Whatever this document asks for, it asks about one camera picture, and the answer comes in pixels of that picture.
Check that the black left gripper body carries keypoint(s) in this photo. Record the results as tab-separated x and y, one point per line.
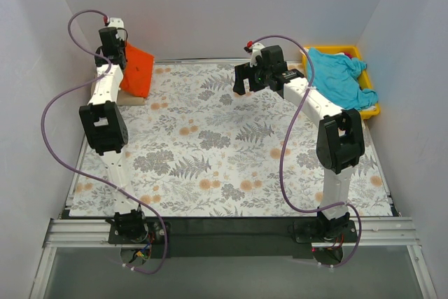
114	55

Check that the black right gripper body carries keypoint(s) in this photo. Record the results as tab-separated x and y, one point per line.
246	77

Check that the orange t shirt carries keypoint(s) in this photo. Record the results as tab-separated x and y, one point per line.
138	72

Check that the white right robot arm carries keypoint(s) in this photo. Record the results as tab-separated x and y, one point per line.
339	145

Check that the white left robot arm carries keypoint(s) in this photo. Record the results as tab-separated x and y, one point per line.
107	133

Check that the beige folded cloth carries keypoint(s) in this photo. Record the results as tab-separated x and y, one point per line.
131	100

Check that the blue t shirt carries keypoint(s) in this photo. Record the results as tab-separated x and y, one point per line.
336	78

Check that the floral patterned table mat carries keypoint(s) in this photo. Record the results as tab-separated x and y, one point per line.
196	148

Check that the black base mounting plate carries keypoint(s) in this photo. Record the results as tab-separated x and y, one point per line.
188	237

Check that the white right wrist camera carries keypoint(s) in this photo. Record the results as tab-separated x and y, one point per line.
254	50

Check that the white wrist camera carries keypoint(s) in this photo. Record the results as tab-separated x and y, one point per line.
254	50
116	23

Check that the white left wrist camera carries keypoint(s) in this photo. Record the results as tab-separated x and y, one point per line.
116	23

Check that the aluminium frame rail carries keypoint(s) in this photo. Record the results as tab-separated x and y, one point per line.
376	231

